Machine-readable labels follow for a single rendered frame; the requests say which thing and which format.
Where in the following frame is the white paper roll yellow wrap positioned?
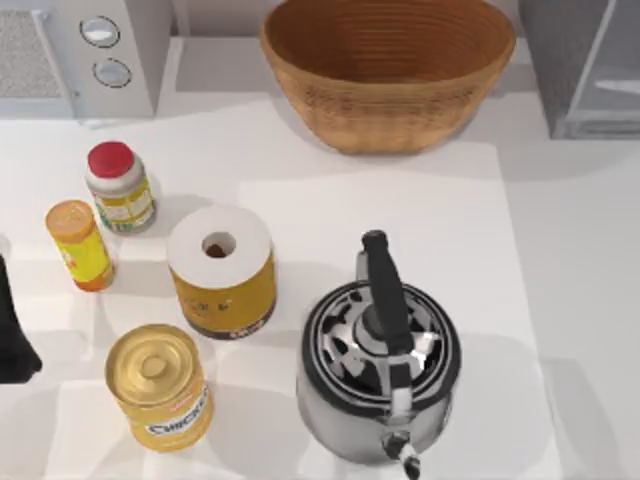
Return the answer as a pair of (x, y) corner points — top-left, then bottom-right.
(166, 203), (278, 342)

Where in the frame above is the brown woven basket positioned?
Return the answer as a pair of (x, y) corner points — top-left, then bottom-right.
(259, 0), (517, 156)

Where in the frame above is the red-lidded white jar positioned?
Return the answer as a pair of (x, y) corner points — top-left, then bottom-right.
(85, 141), (158, 236)

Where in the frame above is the yellow can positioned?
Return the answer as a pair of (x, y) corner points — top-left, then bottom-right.
(103, 323), (215, 454)

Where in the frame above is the orange and yellow bottle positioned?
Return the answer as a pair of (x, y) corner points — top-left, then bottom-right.
(44, 199), (117, 293)

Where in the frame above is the round microwave knob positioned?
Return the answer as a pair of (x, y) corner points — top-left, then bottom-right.
(92, 57), (133, 90)
(79, 16), (122, 49)

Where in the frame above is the pale microwave oven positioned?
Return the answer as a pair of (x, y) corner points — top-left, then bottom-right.
(0, 0), (175, 121)

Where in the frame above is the grey cabinet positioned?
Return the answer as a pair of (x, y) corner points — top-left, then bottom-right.
(517, 0), (640, 142)

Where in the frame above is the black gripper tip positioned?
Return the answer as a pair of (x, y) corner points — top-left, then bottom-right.
(0, 253), (43, 385)

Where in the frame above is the silver kettle black handle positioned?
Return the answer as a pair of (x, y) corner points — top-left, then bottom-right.
(295, 229), (463, 480)

